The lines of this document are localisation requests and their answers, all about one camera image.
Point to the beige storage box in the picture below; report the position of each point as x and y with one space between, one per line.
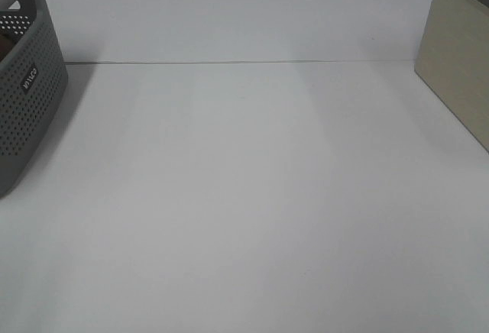
452 61

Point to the grey perforated plastic basket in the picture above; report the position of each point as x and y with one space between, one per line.
33 81

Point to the brown towel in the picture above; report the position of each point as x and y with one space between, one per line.
6 46

